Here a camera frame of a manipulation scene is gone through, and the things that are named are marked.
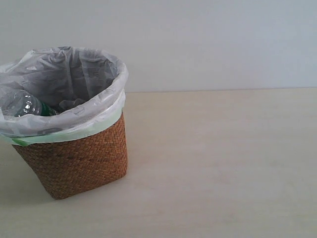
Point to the woven brown wicker basket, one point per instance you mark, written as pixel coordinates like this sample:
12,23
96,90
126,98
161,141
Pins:
68,168

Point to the clear bottle green cap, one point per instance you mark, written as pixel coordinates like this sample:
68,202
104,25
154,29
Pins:
17,103

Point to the white plastic bin liner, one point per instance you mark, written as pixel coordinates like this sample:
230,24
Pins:
64,73

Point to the grey cardboard pulp tray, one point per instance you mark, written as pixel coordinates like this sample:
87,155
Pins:
69,104

